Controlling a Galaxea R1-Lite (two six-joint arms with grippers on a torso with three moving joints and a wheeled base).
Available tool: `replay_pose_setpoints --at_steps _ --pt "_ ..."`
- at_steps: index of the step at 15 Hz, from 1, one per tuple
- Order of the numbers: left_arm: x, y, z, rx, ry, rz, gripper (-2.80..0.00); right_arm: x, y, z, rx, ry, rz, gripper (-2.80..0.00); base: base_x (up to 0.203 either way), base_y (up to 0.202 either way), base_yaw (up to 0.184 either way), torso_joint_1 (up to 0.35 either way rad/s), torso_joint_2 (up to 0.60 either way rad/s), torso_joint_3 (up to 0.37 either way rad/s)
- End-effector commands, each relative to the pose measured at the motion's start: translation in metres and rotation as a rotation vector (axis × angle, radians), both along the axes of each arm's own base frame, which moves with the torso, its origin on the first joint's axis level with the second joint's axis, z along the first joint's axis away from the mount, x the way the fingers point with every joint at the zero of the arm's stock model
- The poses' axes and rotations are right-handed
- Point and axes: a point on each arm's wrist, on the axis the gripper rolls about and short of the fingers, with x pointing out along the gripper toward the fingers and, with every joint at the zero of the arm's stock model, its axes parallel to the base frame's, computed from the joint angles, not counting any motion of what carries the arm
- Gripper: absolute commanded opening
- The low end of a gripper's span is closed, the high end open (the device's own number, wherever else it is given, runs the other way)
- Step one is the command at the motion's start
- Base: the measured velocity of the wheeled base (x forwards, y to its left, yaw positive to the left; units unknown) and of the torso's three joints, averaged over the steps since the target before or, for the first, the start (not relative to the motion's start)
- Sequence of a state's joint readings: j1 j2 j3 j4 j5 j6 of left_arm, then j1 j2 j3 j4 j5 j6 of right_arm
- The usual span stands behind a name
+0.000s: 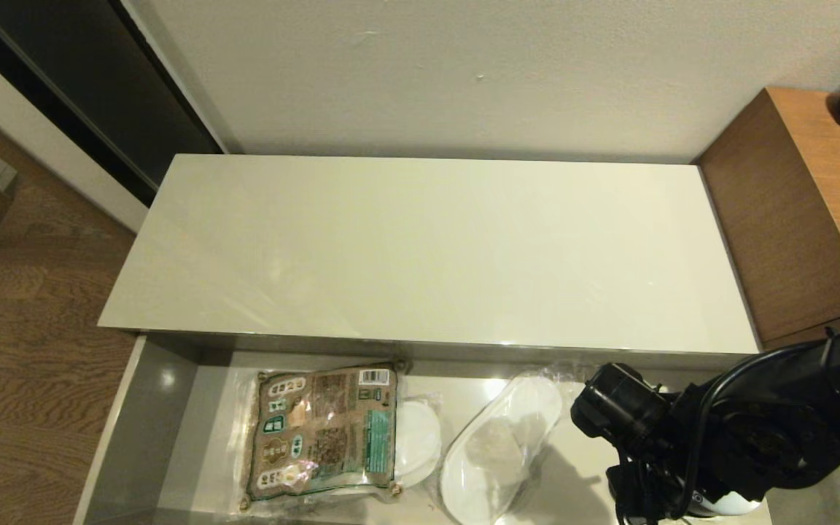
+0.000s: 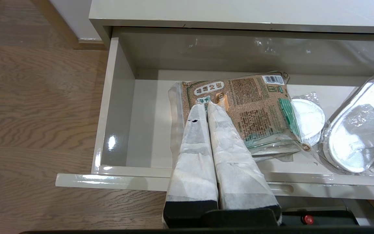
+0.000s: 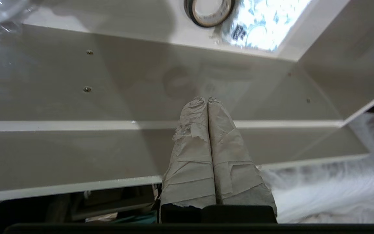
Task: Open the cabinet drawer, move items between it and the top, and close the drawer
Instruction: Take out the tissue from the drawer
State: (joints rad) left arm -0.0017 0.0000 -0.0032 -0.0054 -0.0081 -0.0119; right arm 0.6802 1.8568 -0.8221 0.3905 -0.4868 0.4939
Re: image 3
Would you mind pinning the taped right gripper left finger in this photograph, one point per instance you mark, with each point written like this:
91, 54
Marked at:
190, 169

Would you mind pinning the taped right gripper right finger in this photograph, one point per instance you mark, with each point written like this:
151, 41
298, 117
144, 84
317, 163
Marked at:
235, 172

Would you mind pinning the dark adhesive tape roll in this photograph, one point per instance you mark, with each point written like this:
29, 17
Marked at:
193, 16

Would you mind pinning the blue patterned tissue pack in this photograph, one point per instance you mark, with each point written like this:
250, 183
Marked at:
265, 26

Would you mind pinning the white cabinet drawer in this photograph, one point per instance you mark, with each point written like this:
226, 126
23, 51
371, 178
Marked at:
76, 97

